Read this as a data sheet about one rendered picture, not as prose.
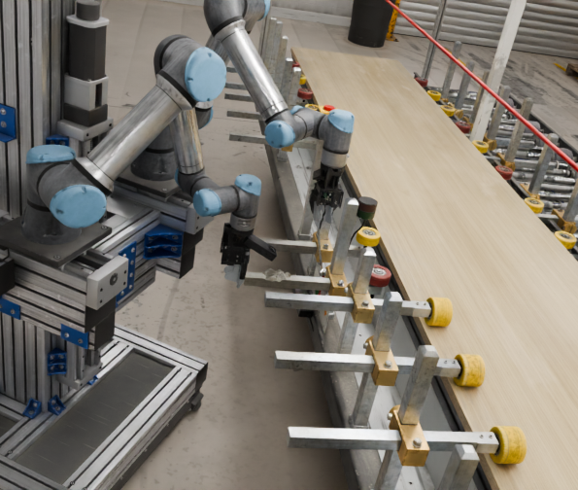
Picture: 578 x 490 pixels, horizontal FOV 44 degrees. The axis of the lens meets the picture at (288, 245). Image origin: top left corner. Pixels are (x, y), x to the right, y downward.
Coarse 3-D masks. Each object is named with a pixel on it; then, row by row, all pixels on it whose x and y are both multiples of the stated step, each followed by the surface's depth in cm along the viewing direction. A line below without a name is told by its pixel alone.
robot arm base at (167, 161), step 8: (144, 152) 218; (152, 152) 217; (160, 152) 217; (168, 152) 219; (136, 160) 220; (144, 160) 218; (152, 160) 218; (160, 160) 219; (168, 160) 220; (136, 168) 220; (144, 168) 218; (152, 168) 218; (160, 168) 220; (168, 168) 220; (176, 168) 223; (144, 176) 219; (152, 176) 219; (160, 176) 219; (168, 176) 221
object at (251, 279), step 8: (248, 272) 216; (248, 280) 214; (256, 280) 215; (264, 280) 215; (288, 280) 216; (296, 280) 217; (304, 280) 218; (312, 280) 218; (320, 280) 219; (328, 280) 220; (352, 280) 222; (288, 288) 218; (296, 288) 218; (304, 288) 218; (312, 288) 219; (320, 288) 219; (328, 288) 220; (368, 288) 221; (376, 288) 222
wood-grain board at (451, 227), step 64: (320, 64) 422; (384, 64) 446; (384, 128) 340; (448, 128) 356; (384, 192) 275; (448, 192) 285; (512, 192) 296; (448, 256) 238; (512, 256) 246; (512, 320) 210; (576, 320) 216; (448, 384) 180; (512, 384) 183; (576, 384) 187; (576, 448) 166
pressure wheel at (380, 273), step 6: (372, 270) 221; (378, 270) 220; (384, 270) 222; (372, 276) 218; (378, 276) 218; (384, 276) 218; (390, 276) 219; (372, 282) 218; (378, 282) 218; (384, 282) 218
